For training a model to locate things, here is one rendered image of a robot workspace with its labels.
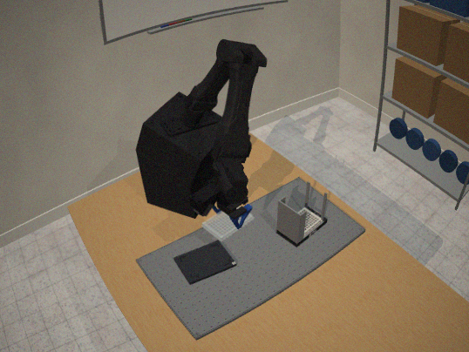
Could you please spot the white well plate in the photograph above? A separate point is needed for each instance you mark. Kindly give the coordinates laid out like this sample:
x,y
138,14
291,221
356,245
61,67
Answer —
x,y
310,217

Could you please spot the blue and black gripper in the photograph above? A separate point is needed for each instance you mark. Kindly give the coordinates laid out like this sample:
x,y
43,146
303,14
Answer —
x,y
233,213

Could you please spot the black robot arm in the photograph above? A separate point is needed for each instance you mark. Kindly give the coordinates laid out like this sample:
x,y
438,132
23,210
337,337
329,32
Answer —
x,y
232,146

